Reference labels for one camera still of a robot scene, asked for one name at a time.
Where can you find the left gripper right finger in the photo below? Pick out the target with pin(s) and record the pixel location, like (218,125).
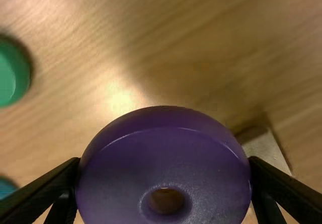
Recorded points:
(289,188)

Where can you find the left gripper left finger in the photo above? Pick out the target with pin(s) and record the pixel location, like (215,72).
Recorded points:
(37,191)

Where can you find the wooden peg base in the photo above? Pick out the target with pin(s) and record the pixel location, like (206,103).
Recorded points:
(264,143)

